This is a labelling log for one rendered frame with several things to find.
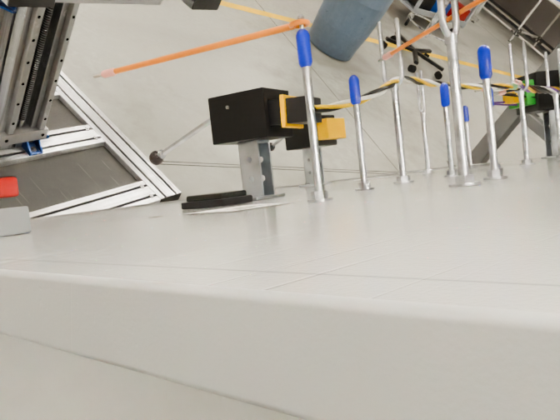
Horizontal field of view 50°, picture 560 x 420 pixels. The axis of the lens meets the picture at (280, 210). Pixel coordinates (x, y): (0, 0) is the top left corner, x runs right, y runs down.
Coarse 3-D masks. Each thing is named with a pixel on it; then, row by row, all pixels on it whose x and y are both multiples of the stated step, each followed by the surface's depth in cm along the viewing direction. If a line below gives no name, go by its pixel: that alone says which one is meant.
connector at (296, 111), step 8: (304, 96) 47; (272, 104) 48; (288, 104) 48; (296, 104) 47; (304, 104) 47; (320, 104) 49; (272, 112) 48; (280, 112) 48; (288, 112) 48; (296, 112) 47; (304, 112) 47; (320, 112) 49; (272, 120) 48; (280, 120) 48; (288, 120) 48; (296, 120) 47; (304, 120) 47; (320, 120) 49
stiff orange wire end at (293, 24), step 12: (288, 24) 34; (300, 24) 34; (240, 36) 36; (252, 36) 36; (264, 36) 35; (192, 48) 38; (204, 48) 37; (216, 48) 37; (156, 60) 39; (168, 60) 39; (108, 72) 41; (120, 72) 41
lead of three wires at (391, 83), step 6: (396, 78) 51; (384, 84) 49; (390, 84) 49; (372, 90) 48; (378, 90) 48; (384, 90) 49; (366, 96) 47; (372, 96) 47; (378, 96) 48; (336, 102) 47; (342, 102) 47; (348, 102) 47; (318, 108) 48; (324, 108) 48; (330, 108) 48; (336, 108) 47
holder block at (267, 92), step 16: (224, 96) 50; (240, 96) 49; (256, 96) 48; (272, 96) 49; (224, 112) 50; (240, 112) 49; (256, 112) 48; (224, 128) 50; (240, 128) 49; (256, 128) 48; (272, 128) 49; (288, 128) 51; (224, 144) 52
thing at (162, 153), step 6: (228, 108) 50; (198, 126) 54; (204, 126) 54; (192, 132) 54; (180, 138) 55; (186, 138) 55; (174, 144) 55; (180, 144) 55; (162, 150) 56; (168, 150) 56; (162, 156) 57
